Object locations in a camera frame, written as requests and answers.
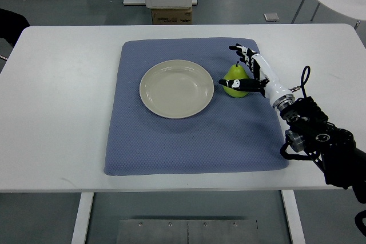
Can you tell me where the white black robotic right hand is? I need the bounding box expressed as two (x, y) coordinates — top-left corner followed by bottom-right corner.
(219, 43), (295, 111)

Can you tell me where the green pear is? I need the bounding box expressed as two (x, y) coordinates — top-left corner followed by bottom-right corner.
(223, 62), (249, 98)

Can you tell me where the small grey floor plate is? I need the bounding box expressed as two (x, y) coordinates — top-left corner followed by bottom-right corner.
(263, 13), (280, 22)

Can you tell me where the beige round plate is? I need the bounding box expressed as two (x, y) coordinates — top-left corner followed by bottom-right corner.
(140, 59), (214, 119)

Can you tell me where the blue quilted mat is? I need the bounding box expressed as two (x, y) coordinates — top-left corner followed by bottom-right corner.
(104, 38), (288, 175)

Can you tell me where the brown cardboard box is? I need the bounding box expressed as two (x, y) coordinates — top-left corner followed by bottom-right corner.
(151, 7), (193, 25)

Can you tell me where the white table right leg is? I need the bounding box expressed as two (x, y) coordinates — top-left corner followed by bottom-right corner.
(281, 190), (306, 244)

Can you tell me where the white table leg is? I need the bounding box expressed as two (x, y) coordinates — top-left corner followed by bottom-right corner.
(281, 190), (306, 244)
(71, 192), (94, 244)

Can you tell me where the white table left leg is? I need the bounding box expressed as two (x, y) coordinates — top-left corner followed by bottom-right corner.
(71, 192), (94, 244)

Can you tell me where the black object at left edge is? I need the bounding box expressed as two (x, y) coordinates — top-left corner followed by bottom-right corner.
(1, 9), (30, 47)

